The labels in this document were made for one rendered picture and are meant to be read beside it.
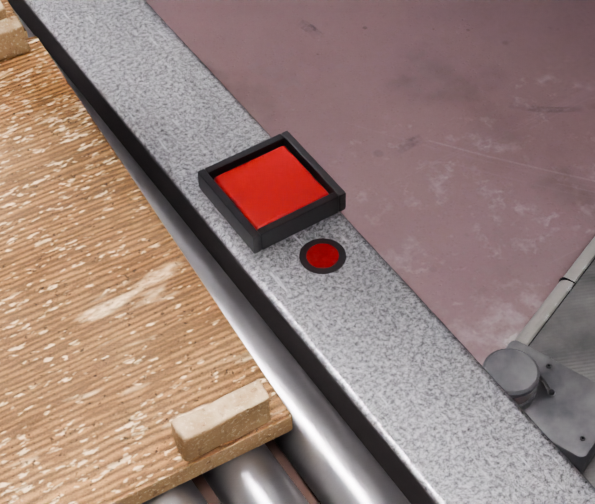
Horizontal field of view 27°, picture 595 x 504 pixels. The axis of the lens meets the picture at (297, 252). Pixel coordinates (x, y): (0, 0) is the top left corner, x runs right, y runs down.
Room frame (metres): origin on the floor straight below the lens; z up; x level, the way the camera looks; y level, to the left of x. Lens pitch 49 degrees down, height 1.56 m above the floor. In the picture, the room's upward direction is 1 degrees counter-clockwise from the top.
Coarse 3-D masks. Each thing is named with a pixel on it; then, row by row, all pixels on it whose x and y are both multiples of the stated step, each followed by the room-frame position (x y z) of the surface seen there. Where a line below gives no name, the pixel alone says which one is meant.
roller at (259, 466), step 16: (256, 448) 0.40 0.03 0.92; (224, 464) 0.39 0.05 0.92; (240, 464) 0.39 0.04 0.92; (256, 464) 0.39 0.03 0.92; (272, 464) 0.39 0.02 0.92; (208, 480) 0.39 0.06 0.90; (224, 480) 0.38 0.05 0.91; (240, 480) 0.38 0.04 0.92; (256, 480) 0.38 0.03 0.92; (272, 480) 0.38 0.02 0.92; (288, 480) 0.38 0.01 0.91; (224, 496) 0.38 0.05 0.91; (240, 496) 0.37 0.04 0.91; (256, 496) 0.37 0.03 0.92; (272, 496) 0.37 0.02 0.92; (288, 496) 0.37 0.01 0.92
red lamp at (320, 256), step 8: (312, 248) 0.56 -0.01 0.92; (320, 248) 0.56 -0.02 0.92; (328, 248) 0.56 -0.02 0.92; (312, 256) 0.56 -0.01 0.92; (320, 256) 0.56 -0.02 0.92; (328, 256) 0.56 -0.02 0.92; (336, 256) 0.56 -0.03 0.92; (312, 264) 0.55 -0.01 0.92; (320, 264) 0.55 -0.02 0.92; (328, 264) 0.55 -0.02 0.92
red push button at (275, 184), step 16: (256, 160) 0.64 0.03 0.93; (272, 160) 0.64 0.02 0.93; (288, 160) 0.64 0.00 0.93; (224, 176) 0.62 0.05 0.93; (240, 176) 0.62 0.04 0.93; (256, 176) 0.62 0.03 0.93; (272, 176) 0.62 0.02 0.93; (288, 176) 0.62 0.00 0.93; (304, 176) 0.62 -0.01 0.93; (224, 192) 0.61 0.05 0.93; (240, 192) 0.60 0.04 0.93; (256, 192) 0.60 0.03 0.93; (272, 192) 0.60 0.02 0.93; (288, 192) 0.60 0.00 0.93; (304, 192) 0.60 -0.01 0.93; (320, 192) 0.60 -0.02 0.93; (240, 208) 0.59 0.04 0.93; (256, 208) 0.59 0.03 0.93; (272, 208) 0.59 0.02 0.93; (288, 208) 0.59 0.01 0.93; (256, 224) 0.57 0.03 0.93
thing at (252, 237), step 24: (264, 144) 0.65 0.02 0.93; (288, 144) 0.65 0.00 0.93; (216, 168) 0.63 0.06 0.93; (312, 168) 0.62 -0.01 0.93; (216, 192) 0.60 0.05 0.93; (336, 192) 0.60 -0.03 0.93; (240, 216) 0.58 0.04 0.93; (288, 216) 0.58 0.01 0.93; (312, 216) 0.58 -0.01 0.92; (264, 240) 0.56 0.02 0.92
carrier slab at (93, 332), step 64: (0, 64) 0.74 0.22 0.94; (0, 128) 0.67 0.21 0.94; (64, 128) 0.67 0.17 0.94; (0, 192) 0.60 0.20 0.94; (64, 192) 0.60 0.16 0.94; (128, 192) 0.60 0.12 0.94; (0, 256) 0.54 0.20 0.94; (64, 256) 0.54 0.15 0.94; (128, 256) 0.54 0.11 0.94; (0, 320) 0.49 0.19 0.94; (64, 320) 0.49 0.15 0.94; (128, 320) 0.49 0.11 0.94; (192, 320) 0.49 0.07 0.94; (0, 384) 0.44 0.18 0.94; (64, 384) 0.44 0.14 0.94; (128, 384) 0.44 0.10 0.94; (192, 384) 0.44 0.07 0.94; (0, 448) 0.40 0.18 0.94; (64, 448) 0.39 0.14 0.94; (128, 448) 0.39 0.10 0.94
